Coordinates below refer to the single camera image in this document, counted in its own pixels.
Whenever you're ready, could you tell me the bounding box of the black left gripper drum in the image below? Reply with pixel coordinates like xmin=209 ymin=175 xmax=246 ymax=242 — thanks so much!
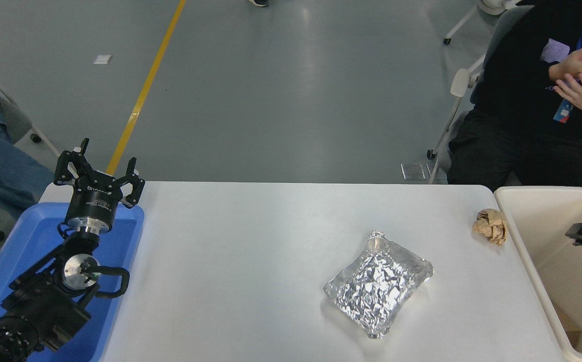
xmin=65 ymin=174 xmax=126 ymax=228

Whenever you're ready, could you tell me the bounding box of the crumpled silver foil tray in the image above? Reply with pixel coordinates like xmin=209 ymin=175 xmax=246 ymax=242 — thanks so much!
xmin=323 ymin=230 xmax=434 ymax=339

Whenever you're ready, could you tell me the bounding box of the blue lanyard with badge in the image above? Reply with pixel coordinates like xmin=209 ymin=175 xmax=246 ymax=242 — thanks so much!
xmin=553 ymin=12 xmax=582 ymax=124

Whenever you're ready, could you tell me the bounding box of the blue plastic tray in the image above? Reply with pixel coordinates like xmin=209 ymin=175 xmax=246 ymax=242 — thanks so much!
xmin=0 ymin=203 xmax=145 ymax=362

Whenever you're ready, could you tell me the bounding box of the person's right hand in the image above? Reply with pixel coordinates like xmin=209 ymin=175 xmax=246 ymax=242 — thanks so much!
xmin=548 ymin=42 xmax=582 ymax=84

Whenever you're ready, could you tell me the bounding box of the grey chair with white armrests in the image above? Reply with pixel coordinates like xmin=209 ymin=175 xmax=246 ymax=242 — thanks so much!
xmin=426 ymin=5 xmax=582 ymax=185

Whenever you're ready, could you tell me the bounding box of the grey wheeled chair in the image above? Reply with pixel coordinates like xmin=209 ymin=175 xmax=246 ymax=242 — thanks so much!
xmin=0 ymin=68 xmax=63 ymax=160

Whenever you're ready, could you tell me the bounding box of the crumpled tan paper ball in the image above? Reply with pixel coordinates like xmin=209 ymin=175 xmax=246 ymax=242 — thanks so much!
xmin=472 ymin=209 xmax=508 ymax=246

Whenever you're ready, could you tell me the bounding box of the silver floor socket plate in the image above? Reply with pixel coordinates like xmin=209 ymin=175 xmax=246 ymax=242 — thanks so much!
xmin=401 ymin=162 xmax=426 ymax=180

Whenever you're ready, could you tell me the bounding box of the large pale plastic bin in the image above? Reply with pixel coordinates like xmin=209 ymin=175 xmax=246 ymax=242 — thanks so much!
xmin=494 ymin=186 xmax=582 ymax=362

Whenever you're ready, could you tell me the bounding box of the person with lanyard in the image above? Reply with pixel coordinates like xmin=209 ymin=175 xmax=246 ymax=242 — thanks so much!
xmin=447 ymin=0 xmax=582 ymax=192

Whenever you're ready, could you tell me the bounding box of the white wheeled chair base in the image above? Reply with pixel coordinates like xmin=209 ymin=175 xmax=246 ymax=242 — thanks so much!
xmin=442 ymin=0 xmax=523 ymax=47

